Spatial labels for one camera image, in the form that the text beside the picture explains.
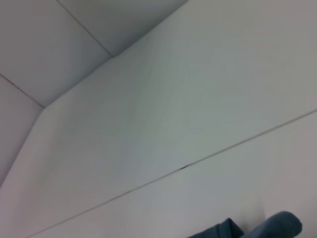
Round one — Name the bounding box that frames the teal t-shirt with FREE print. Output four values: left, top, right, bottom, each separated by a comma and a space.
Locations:
187, 210, 303, 238

